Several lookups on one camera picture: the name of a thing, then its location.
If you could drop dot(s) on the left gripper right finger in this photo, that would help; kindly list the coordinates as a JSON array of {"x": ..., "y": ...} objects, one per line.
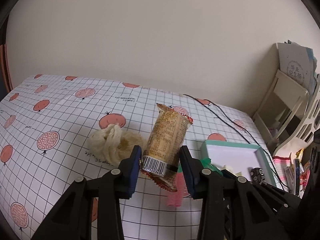
[{"x": 215, "y": 220}]

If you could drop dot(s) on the black toy car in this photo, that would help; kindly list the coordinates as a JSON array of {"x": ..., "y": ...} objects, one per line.
[{"x": 257, "y": 175}]

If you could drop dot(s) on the white lattice chair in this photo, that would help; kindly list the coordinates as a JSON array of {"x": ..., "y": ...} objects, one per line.
[{"x": 302, "y": 137}]

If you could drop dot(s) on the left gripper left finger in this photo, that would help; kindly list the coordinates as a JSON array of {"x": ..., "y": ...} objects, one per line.
[{"x": 71, "y": 216}]

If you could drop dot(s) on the cream knitted cloth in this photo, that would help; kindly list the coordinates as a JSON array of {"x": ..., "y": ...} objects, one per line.
[{"x": 112, "y": 144}]

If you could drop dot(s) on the green ribbon bow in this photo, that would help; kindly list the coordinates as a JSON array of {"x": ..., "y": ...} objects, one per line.
[{"x": 206, "y": 163}]

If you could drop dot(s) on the brown snack packet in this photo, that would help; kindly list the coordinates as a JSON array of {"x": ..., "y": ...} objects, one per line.
[{"x": 160, "y": 159}]

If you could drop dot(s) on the cream hair claw clip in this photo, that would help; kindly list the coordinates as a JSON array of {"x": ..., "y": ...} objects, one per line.
[{"x": 232, "y": 170}]

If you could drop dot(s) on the clutter of stationery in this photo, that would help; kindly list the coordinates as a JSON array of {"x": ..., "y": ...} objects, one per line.
[{"x": 292, "y": 173}]

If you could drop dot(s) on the pink hair roller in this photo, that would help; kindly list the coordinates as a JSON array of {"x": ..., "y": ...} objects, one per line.
[{"x": 176, "y": 198}]

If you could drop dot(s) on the white booklet on shelf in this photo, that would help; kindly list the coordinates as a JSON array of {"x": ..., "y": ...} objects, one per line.
[{"x": 299, "y": 63}]

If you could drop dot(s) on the teal rimmed white tray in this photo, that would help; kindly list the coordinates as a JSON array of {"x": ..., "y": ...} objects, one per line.
[{"x": 241, "y": 157}]

